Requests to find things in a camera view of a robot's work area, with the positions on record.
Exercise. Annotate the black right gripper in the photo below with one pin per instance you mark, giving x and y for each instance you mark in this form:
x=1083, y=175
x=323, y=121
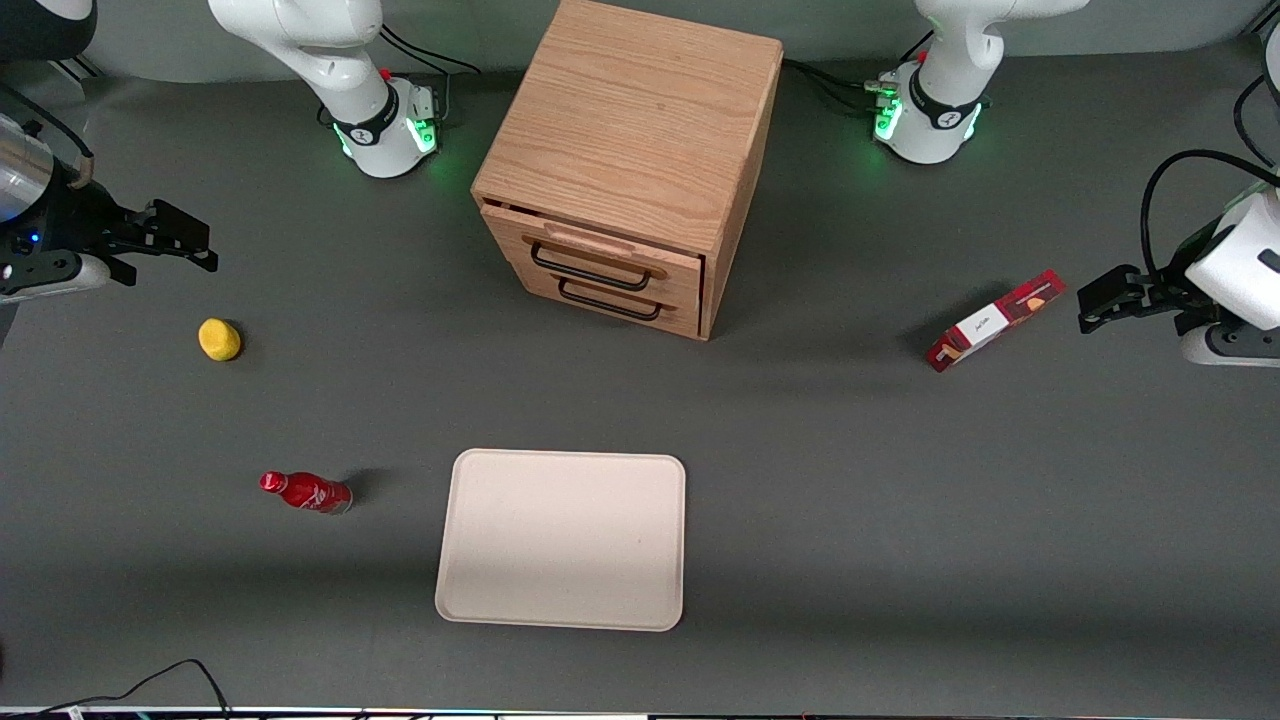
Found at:
x=82, y=222

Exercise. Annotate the red tartan cookie box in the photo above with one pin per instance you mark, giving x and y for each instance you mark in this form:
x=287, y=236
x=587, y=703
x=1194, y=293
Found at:
x=985, y=325

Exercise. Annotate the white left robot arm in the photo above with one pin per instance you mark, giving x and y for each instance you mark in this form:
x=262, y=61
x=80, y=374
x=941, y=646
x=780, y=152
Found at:
x=945, y=110

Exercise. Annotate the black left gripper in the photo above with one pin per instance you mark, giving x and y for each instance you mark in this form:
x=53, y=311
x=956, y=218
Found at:
x=1163, y=293

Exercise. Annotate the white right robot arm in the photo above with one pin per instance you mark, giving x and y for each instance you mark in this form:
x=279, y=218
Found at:
x=330, y=50

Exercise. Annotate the yellow lemon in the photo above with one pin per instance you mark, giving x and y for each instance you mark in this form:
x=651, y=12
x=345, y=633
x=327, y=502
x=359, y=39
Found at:
x=219, y=340

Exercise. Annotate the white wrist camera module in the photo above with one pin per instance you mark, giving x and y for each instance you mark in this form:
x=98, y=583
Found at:
x=1230, y=348
x=60, y=280

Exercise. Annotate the beige plastic tray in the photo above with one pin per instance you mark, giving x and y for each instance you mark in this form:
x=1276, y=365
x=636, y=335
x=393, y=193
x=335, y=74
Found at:
x=560, y=545

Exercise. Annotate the wooden drawer with grip bar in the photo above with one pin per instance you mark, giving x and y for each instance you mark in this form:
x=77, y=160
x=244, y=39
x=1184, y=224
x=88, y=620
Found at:
x=512, y=238

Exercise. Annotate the red bottle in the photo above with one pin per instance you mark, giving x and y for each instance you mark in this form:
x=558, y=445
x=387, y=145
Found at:
x=305, y=492

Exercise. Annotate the wooden drawer cabinet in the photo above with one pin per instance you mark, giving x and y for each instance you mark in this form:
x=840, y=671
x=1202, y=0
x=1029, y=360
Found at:
x=640, y=110

